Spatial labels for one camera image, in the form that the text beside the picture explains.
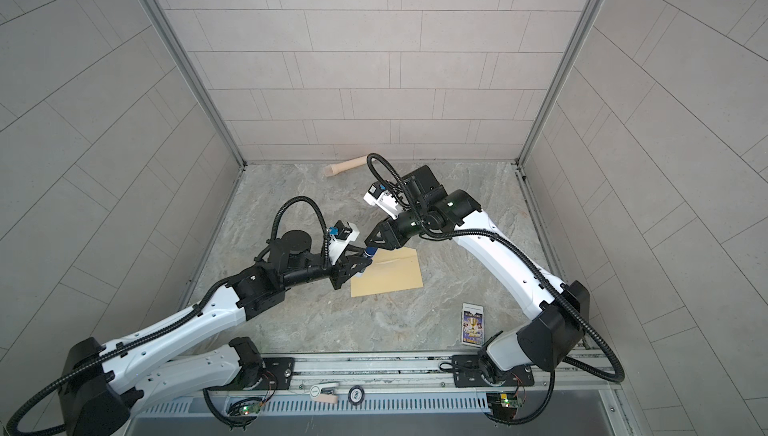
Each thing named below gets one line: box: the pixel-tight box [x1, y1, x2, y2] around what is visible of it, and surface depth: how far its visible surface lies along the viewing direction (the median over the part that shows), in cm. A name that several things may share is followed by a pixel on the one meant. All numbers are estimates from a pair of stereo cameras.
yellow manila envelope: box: [350, 246, 424, 298], surface depth 90 cm
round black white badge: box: [348, 385, 365, 405], surface depth 70 cm
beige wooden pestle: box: [324, 155, 368, 177], surface depth 114 cm
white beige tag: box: [309, 383, 339, 404], surface depth 69 cm
